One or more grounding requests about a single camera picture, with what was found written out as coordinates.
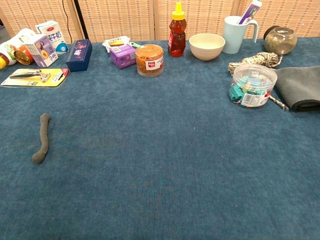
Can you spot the grey clay snake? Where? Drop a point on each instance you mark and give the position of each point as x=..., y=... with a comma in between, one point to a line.
x=45, y=135

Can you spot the blue carpet table cover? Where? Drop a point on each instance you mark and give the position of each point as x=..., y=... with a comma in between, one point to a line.
x=160, y=150

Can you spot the clear jar of rubber bands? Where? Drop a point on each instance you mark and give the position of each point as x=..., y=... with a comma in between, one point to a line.
x=150, y=62

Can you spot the small purple box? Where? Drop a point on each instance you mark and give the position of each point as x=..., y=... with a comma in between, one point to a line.
x=122, y=57

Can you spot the cream bowl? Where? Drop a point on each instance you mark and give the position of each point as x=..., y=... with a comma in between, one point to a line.
x=206, y=50

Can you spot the bear honey bottle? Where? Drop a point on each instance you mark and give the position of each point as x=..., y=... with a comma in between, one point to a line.
x=177, y=37

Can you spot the white snack packet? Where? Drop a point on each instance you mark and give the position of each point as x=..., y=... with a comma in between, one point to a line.
x=117, y=41

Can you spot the clear jar of binder clips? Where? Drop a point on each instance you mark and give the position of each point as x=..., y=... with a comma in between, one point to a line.
x=252, y=85

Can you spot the dark blue box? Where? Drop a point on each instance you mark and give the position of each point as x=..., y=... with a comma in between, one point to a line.
x=78, y=56

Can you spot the light blue mug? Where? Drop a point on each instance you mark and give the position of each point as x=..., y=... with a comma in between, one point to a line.
x=232, y=37

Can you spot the bamboo folding screen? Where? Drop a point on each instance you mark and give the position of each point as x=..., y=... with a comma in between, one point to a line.
x=120, y=17

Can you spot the razor in yellow package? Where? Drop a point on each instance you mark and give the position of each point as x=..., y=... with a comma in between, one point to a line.
x=53, y=77

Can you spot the black tripod stand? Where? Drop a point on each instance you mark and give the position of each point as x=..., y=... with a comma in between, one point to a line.
x=80, y=18

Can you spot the purple yogurt carton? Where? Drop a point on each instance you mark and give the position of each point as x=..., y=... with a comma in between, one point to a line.
x=43, y=51

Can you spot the white blue milk carton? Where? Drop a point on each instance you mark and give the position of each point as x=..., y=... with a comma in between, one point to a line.
x=53, y=35

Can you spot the purple white toothpaste tube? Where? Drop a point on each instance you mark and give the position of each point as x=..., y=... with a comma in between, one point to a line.
x=250, y=12

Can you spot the round glass spice jar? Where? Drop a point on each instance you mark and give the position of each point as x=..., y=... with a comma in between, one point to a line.
x=280, y=42

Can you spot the grey folded cloth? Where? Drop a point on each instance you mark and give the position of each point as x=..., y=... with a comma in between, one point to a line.
x=300, y=85

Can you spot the red can gold lid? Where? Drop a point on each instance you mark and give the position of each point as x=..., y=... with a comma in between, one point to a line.
x=22, y=57

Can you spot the white bottle yellow cap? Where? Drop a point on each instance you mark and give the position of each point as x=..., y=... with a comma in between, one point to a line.
x=10, y=46

